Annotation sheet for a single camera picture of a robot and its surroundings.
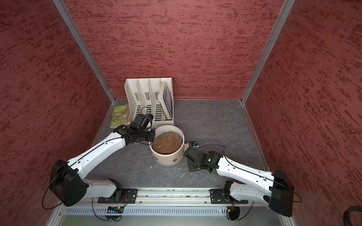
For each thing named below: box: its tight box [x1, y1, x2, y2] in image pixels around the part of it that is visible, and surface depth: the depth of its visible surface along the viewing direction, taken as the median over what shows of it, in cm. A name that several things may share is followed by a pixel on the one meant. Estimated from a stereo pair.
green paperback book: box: [109, 104, 130, 129], surface depth 106 cm
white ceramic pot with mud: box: [148, 124, 185, 166], surface depth 84 cm
